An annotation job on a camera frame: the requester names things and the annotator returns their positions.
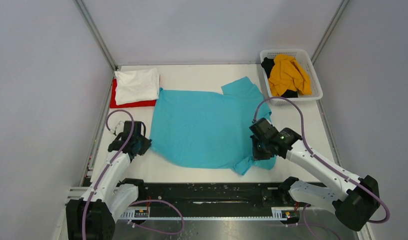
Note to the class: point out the red folded t-shirt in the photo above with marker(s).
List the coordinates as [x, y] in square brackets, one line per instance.
[114, 105]

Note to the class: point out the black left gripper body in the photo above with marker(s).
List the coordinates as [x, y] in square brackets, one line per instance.
[144, 143]

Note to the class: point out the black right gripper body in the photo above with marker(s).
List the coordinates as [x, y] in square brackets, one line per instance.
[260, 151]

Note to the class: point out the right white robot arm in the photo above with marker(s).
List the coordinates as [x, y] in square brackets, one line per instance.
[352, 199]

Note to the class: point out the turquoise t-shirt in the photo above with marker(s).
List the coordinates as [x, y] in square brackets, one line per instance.
[209, 130]

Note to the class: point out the black garment in basket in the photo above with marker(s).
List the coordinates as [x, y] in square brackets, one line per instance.
[268, 65]

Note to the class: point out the white plastic laundry basket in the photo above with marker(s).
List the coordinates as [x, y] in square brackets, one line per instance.
[304, 60]

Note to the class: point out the aluminium frame rail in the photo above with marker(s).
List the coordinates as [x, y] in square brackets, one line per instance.
[75, 193]

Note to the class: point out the orange t-shirt in basket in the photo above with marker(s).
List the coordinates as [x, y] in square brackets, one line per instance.
[288, 74]

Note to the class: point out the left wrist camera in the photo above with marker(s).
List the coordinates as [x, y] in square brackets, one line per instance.
[119, 127]

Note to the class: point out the white slotted cable duct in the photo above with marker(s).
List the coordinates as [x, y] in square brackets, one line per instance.
[209, 214]

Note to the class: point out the white folded t-shirt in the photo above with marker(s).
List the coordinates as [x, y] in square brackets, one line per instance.
[137, 86]

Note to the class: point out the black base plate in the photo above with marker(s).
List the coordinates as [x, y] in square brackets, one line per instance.
[215, 195]

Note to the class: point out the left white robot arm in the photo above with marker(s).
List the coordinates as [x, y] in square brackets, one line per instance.
[93, 216]

